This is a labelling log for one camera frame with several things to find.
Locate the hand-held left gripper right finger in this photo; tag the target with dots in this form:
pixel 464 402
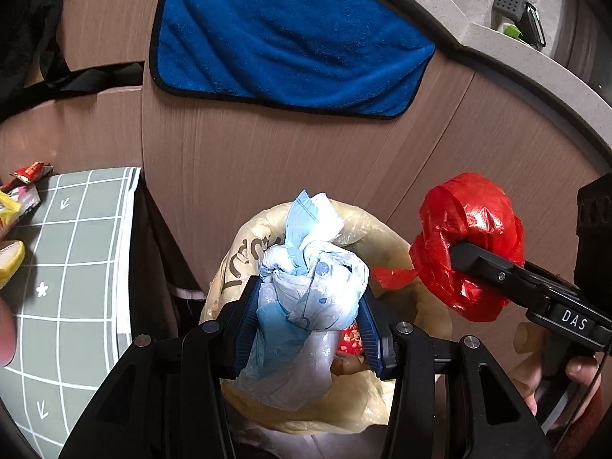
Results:
pixel 375 339

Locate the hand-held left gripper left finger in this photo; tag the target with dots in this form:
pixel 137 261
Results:
pixel 247 330

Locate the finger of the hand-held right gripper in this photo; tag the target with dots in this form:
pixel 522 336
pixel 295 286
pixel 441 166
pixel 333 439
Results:
pixel 487 267

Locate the red paper cup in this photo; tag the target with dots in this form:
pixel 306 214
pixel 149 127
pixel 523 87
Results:
pixel 351 337

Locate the red plastic bag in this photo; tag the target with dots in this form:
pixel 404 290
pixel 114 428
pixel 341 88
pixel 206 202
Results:
pixel 459 210

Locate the white blue plastic bag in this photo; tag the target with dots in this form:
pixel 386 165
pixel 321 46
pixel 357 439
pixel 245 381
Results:
pixel 311 287

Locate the yellow trash bag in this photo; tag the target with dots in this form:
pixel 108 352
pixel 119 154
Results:
pixel 373 234

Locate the floral packet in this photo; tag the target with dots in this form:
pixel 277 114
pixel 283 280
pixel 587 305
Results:
pixel 27 199

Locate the person's right hand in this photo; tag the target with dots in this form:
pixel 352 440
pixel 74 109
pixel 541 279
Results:
pixel 581 374

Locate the grey checked tablecloth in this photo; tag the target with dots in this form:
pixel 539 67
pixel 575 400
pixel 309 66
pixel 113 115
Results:
pixel 71 296

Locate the grey stone countertop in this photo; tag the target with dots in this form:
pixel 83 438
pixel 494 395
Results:
pixel 502 57

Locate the green vegetable bag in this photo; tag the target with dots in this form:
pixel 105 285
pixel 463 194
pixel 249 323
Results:
pixel 511 30

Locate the yellow plastic wrapper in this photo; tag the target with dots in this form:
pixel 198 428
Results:
pixel 9 260

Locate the black utensil holder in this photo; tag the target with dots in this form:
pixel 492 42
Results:
pixel 509 0

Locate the small red foil wrapper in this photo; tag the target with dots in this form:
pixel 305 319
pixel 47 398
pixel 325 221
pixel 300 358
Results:
pixel 28 172

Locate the blue towel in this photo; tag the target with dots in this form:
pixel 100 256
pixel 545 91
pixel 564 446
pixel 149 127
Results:
pixel 287 33

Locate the black bag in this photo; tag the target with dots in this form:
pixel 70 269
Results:
pixel 24 33

